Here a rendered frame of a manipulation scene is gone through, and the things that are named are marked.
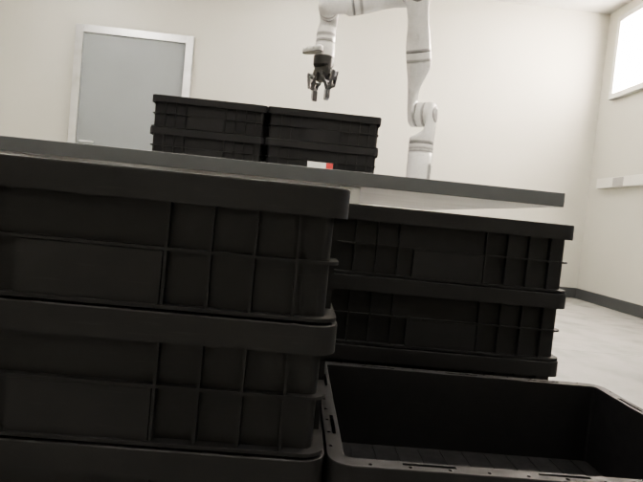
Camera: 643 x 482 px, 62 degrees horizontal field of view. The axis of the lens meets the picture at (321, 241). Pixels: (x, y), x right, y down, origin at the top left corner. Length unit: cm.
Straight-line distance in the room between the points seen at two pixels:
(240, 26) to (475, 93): 232
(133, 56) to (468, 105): 320
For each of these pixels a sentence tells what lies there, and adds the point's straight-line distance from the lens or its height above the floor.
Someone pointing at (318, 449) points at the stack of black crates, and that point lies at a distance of 47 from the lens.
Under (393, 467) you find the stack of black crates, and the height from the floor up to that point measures 37.
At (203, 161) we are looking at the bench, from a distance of 149.
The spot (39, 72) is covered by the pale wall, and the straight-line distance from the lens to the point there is 580.
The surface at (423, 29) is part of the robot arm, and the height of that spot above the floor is 126.
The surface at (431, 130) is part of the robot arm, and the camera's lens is 206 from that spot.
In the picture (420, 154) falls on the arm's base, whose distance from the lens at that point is 203.
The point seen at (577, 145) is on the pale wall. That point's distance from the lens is 583.
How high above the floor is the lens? 57
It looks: 3 degrees down
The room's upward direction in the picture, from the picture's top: 6 degrees clockwise
